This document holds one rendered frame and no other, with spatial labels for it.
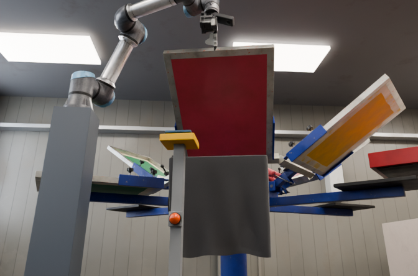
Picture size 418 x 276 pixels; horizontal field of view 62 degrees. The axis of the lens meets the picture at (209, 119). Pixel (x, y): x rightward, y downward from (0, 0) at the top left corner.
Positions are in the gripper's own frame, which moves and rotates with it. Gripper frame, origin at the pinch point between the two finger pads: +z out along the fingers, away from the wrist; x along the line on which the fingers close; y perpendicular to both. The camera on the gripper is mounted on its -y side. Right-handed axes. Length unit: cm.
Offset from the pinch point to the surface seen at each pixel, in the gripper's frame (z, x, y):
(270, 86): -2.0, -36.9, -27.6
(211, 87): -2.4, -35.9, 5.4
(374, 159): 21, -80, -88
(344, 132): -9, -93, -79
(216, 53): -7.6, -16.2, 0.6
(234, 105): 1.1, -48.8, -6.7
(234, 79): -3.5, -31.6, -7.7
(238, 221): 75, -37, -9
